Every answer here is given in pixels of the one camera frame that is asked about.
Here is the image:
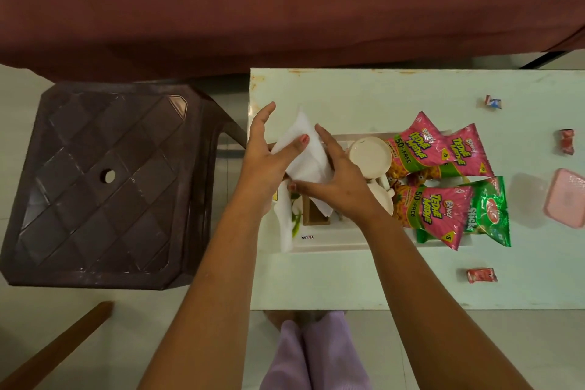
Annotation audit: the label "person's left hand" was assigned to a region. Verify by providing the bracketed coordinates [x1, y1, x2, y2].
[234, 101, 312, 218]

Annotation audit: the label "person's right hand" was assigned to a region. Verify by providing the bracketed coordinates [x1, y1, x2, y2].
[288, 124, 390, 227]

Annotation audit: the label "white paper tissue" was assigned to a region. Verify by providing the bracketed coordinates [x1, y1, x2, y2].
[271, 105, 337, 218]

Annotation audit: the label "person's left forearm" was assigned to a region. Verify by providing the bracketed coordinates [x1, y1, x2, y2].
[137, 203, 276, 390]

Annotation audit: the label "person's right forearm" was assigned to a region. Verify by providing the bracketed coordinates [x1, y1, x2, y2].
[357, 211, 534, 390]

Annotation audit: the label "brown wooden tissue holder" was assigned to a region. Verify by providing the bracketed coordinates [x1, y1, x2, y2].
[302, 195, 333, 226]

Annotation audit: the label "white napkin with green print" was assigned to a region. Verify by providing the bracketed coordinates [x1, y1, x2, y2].
[273, 182, 304, 254]

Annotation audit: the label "white rectangular tray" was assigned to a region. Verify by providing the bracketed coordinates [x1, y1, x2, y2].
[271, 130, 474, 254]

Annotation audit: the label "white round saucer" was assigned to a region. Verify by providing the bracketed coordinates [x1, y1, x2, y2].
[348, 136, 393, 178]

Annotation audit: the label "white cup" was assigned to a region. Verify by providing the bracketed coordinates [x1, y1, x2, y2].
[366, 177, 395, 217]

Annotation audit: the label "pink snack packet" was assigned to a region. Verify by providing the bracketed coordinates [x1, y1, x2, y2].
[387, 111, 454, 181]
[393, 183, 474, 252]
[440, 123, 495, 181]

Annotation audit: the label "person's foot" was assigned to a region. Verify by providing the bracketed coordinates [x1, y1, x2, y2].
[264, 310, 332, 335]

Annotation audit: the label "maroon bed sheet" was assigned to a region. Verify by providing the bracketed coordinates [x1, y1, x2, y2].
[0, 0, 585, 83]

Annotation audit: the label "person's lilac trousers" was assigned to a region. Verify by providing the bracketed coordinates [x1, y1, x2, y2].
[260, 311, 374, 390]

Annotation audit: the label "green snack packet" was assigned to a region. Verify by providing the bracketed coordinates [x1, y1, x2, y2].
[461, 176, 512, 248]

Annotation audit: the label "brown plastic stool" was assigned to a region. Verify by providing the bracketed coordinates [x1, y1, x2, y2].
[0, 81, 248, 288]

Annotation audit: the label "red wrapped candy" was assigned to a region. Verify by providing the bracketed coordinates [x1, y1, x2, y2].
[466, 268, 499, 285]
[558, 129, 576, 157]

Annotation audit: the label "pink plastic lid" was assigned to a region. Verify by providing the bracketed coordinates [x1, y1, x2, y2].
[542, 168, 585, 227]

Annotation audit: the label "black metal bed leg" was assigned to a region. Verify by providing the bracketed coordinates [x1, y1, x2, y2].
[520, 50, 575, 71]

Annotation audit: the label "brown wooden bar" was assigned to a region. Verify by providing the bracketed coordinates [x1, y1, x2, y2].
[0, 301, 114, 390]

